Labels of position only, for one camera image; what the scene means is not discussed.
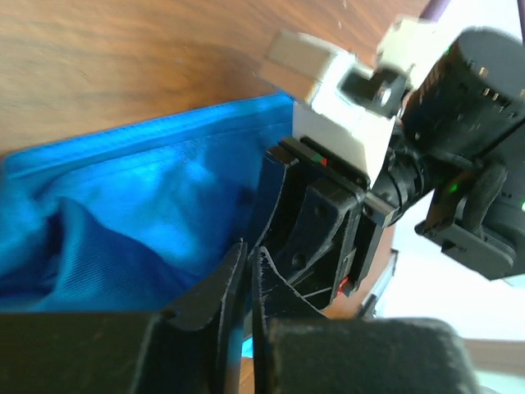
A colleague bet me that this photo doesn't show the aluminium frame rail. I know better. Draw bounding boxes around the aluminium frame rail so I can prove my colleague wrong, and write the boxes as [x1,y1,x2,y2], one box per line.
[357,249,399,318]

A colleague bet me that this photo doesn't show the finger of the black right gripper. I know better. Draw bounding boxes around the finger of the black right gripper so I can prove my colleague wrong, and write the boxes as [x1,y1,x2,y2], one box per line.
[244,147,298,254]
[282,229,353,310]

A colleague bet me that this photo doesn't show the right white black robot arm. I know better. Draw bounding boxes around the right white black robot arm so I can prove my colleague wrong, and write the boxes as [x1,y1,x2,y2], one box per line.
[247,19,524,309]

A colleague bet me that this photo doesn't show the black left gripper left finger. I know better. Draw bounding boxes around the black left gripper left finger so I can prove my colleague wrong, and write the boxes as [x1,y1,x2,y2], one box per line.
[1,242,247,393]

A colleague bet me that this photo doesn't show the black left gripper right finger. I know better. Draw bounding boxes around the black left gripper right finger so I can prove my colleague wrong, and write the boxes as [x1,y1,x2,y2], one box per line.
[250,247,480,393]

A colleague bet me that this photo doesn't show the blue cloth napkin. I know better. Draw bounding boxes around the blue cloth napkin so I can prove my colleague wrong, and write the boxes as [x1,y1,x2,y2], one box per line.
[0,93,297,358]

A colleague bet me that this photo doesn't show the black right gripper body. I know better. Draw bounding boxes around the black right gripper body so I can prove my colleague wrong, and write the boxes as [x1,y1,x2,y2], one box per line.
[278,138,384,293]

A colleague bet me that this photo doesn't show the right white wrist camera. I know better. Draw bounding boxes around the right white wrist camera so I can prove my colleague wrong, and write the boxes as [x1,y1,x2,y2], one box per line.
[259,16,447,186]

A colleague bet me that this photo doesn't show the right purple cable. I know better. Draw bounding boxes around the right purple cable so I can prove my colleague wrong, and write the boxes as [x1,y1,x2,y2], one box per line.
[422,0,450,24]

